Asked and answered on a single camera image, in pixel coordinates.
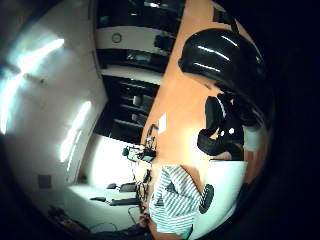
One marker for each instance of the black device on table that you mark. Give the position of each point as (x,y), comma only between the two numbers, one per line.
(222,16)

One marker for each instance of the white paper sheet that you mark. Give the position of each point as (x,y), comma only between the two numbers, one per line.
(162,122)

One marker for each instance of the black box on shelf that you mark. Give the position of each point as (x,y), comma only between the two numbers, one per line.
(164,42)

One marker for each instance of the white flat box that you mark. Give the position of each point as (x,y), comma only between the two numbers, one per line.
(226,186)

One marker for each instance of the black ribbed oval object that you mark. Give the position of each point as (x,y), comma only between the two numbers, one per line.
(206,199)

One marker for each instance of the dark shelf unit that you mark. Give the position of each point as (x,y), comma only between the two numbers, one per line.
(128,106)

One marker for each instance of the person's striped shirt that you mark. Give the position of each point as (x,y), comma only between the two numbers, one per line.
(175,200)

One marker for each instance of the black office chair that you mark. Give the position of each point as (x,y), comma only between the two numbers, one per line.
(112,186)
(128,187)

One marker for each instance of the black keyboard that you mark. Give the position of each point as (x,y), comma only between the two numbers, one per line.
(125,201)

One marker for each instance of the long ceiling light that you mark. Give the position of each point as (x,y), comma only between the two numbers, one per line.
(75,131)
(30,66)

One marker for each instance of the white desk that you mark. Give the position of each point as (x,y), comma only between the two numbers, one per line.
(96,210)

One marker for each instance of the round wall clock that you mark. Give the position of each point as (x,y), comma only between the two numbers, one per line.
(116,37)

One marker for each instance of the grey wall panel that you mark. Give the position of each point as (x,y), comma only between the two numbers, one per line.
(44,181)

